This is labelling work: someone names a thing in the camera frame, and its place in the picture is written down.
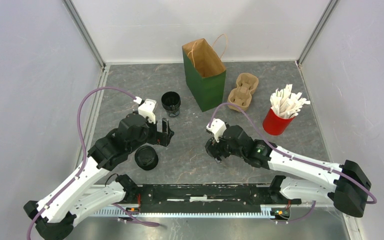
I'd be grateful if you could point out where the black coffee cup front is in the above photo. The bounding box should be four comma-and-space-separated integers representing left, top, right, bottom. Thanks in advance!
205, 137, 221, 164

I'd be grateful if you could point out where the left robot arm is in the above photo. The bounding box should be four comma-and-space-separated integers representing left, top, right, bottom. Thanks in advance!
23, 111, 174, 240

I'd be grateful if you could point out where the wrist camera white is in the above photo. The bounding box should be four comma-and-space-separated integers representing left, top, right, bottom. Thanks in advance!
206, 118, 227, 143
138, 98, 158, 124

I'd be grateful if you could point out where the slotted cable duct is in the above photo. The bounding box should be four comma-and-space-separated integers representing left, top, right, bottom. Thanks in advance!
90, 205, 290, 220

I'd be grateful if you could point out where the black coffee cup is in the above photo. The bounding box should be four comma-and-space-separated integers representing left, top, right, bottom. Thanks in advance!
205, 137, 221, 164
161, 91, 181, 118

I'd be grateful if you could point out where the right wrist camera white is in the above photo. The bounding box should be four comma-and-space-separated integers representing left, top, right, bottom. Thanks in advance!
206, 118, 227, 143

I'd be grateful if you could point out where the green paper bag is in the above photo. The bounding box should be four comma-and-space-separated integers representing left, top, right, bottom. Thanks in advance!
181, 33, 228, 112

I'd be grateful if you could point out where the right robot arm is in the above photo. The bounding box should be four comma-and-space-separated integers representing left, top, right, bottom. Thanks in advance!
205, 119, 371, 218

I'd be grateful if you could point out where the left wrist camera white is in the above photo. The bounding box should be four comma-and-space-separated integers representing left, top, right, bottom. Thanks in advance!
138, 98, 158, 124

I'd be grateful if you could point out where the red cup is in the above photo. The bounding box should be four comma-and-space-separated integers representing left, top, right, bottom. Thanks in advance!
262, 108, 295, 136

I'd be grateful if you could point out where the cardboard two-cup carrier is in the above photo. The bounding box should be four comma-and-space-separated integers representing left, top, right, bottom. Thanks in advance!
227, 72, 259, 112

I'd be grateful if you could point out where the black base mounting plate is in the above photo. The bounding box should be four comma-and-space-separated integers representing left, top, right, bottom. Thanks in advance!
137, 183, 301, 215

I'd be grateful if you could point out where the white paper stick bundle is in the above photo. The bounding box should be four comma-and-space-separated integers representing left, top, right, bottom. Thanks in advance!
270, 84, 311, 120

